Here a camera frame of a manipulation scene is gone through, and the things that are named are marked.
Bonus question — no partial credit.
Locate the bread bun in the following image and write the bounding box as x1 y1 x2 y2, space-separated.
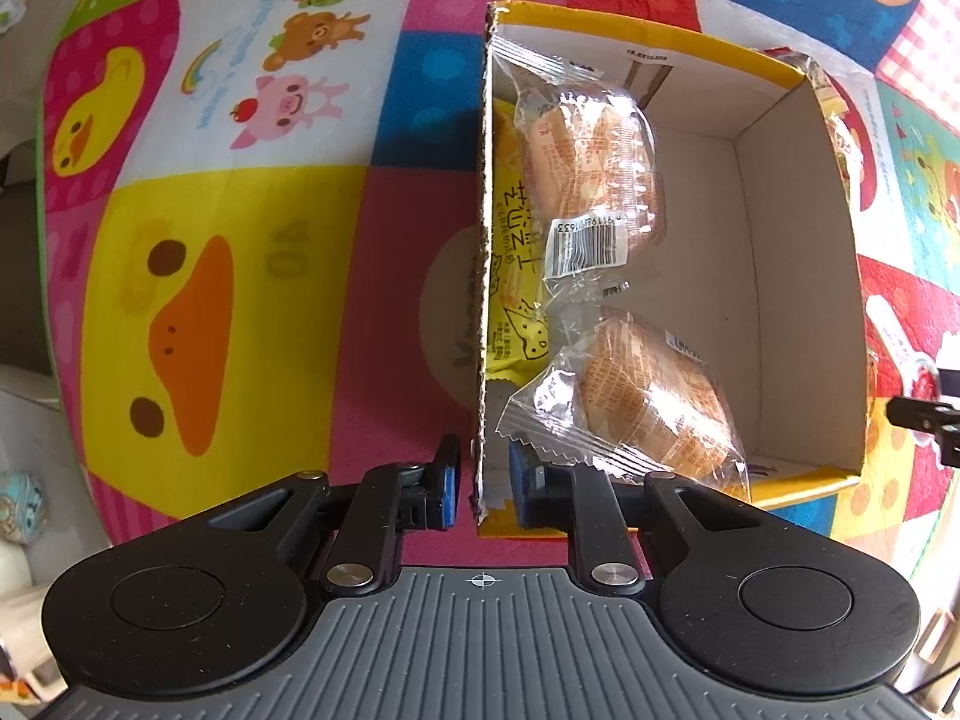
496 302 750 500
490 36 665 299

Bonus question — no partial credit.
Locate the yellow cheese snack packet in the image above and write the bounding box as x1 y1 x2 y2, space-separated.
485 99 550 387

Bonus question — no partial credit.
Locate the yellow cardboard shoe box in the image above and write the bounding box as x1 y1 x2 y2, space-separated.
488 0 867 509

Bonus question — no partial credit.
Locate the pink Volcano snack box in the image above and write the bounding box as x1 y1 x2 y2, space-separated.
765 47 877 211

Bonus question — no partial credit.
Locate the colourful cartoon play mat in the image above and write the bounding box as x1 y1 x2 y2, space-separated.
37 0 958 589

